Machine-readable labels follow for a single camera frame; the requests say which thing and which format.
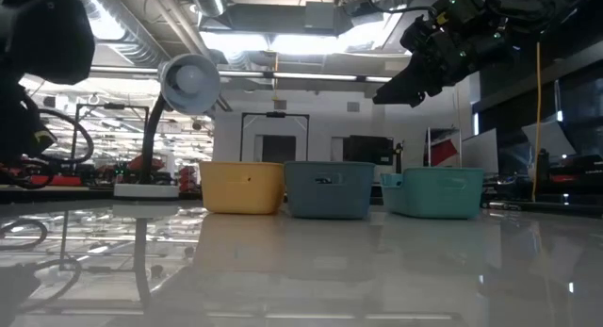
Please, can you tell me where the slate blue plastic bin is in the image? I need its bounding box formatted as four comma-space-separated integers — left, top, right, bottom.
284, 159, 377, 221

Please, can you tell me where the white desk lamp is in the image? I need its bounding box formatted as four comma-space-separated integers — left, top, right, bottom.
112, 53, 222, 200

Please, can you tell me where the black workbench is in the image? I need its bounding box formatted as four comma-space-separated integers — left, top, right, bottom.
484, 150, 603, 216

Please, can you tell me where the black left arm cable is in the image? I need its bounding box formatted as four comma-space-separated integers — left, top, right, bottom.
35, 107, 95, 167

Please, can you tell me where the large silver ventilation duct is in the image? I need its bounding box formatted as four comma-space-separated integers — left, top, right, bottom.
77, 0, 208, 69

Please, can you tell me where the red flag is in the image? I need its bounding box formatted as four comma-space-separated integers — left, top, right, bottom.
429, 138, 459, 167

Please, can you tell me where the grey ceiling box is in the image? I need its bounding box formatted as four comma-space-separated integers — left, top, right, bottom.
303, 0, 336, 31

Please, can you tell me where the grey panel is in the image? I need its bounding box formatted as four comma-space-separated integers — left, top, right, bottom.
460, 127, 500, 175
520, 119, 577, 161

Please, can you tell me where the black metal stand frame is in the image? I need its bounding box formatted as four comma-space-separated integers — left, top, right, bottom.
69, 102, 150, 177

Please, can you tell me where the black monitor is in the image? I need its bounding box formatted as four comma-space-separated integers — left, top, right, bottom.
341, 133, 395, 167

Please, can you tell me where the black doorway frame stand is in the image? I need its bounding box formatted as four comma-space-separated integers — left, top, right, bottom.
238, 110, 311, 163

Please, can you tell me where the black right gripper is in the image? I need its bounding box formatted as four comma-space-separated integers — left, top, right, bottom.
371, 0, 513, 108

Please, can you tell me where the red robot equipment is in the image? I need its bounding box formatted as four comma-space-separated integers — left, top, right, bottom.
126, 155, 166, 173
0, 161, 84, 189

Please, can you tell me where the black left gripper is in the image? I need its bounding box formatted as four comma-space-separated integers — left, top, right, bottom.
0, 79, 58, 164

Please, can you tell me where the teal plastic bin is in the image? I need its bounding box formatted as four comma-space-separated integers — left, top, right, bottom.
380, 166, 486, 221

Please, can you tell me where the black tripod post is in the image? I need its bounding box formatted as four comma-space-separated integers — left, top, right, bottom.
394, 140, 406, 174

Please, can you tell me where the yellow hanging cable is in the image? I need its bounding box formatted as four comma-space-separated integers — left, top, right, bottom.
530, 41, 543, 204

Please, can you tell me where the yellow plastic bin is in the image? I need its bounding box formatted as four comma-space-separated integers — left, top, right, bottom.
198, 160, 285, 216

